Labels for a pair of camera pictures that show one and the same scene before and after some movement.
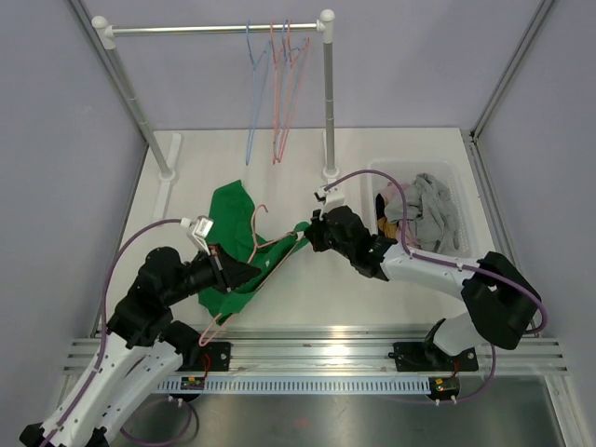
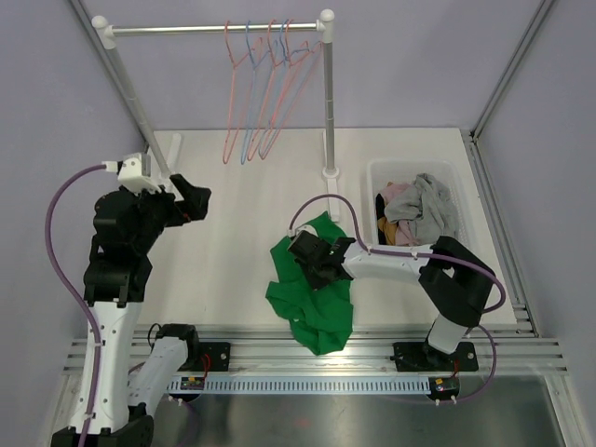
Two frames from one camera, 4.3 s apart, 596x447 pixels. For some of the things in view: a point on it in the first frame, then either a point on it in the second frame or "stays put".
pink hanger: (254, 250) to (252, 53)
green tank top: (232, 226) to (321, 318)
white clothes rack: (166, 166) stays put
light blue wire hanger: (291, 63) to (287, 57)
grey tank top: (431, 212) stays put
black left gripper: (224, 267) to (194, 204)
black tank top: (380, 207) stays put
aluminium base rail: (332, 360) stays put
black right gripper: (315, 232) to (316, 282)
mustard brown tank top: (388, 229) stays put
